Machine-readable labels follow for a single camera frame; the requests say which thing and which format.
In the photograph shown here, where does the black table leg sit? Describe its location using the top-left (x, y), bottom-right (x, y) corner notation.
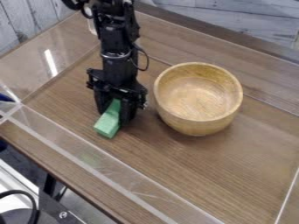
top-left (43, 174), bottom-right (57, 197)

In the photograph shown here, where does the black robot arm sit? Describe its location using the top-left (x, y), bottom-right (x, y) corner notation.
top-left (61, 0), bottom-right (150, 126)

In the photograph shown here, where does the blue object at left edge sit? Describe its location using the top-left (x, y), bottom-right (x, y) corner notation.
top-left (0, 93), bottom-right (15, 102)

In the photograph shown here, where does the green rectangular block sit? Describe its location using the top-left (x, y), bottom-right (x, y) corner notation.
top-left (93, 100), bottom-right (120, 138)

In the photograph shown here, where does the brown wooden bowl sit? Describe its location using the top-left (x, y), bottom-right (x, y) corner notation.
top-left (154, 62), bottom-right (244, 137)

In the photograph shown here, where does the grey metal base plate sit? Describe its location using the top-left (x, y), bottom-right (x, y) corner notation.
top-left (37, 192), bottom-right (87, 224)

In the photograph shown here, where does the black cable loop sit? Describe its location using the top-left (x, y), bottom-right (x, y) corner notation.
top-left (0, 190), bottom-right (41, 224)

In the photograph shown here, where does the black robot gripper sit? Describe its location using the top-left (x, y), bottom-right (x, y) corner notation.
top-left (87, 52), bottom-right (148, 126)

